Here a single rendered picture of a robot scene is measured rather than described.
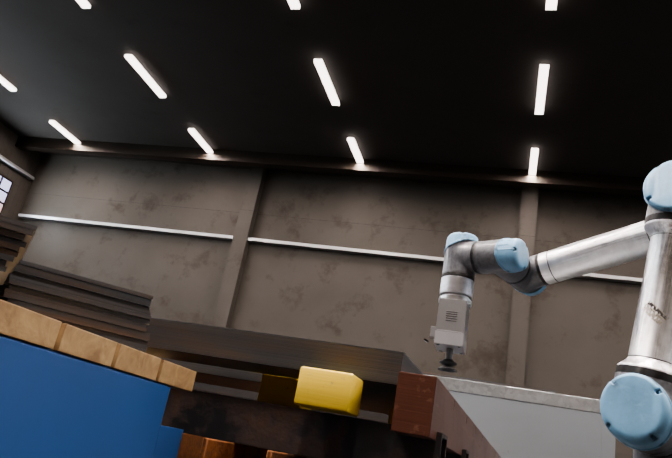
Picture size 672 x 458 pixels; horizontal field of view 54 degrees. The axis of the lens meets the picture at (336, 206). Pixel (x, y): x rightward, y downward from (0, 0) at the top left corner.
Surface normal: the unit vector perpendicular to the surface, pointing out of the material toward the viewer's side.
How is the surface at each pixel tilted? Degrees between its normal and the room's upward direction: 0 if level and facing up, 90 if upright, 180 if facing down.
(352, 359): 90
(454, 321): 89
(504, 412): 90
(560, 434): 90
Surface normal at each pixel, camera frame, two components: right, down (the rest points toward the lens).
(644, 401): -0.66, -0.29
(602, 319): -0.22, -0.39
